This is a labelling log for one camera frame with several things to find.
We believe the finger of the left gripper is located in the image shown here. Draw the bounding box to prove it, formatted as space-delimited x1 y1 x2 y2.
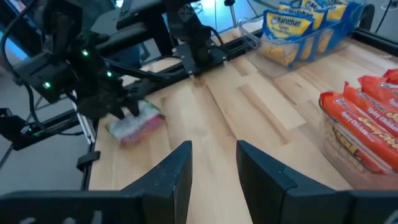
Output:
125 78 152 118
107 104 127 121

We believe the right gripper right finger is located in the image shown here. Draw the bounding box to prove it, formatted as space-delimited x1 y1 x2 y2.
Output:
236 139 398 224

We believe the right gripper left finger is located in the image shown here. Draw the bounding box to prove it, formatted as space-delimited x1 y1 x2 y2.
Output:
0 139 193 224

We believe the orange Saucy Noods ramen pack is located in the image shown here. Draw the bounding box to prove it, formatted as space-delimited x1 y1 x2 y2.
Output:
343 81 398 138
382 68 398 85
319 91 398 175

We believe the clear plastic bin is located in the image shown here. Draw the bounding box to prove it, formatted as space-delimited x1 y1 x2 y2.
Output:
239 2 366 78
318 68 398 191

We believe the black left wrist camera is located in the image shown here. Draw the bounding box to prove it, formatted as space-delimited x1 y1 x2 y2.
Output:
12 55 77 105

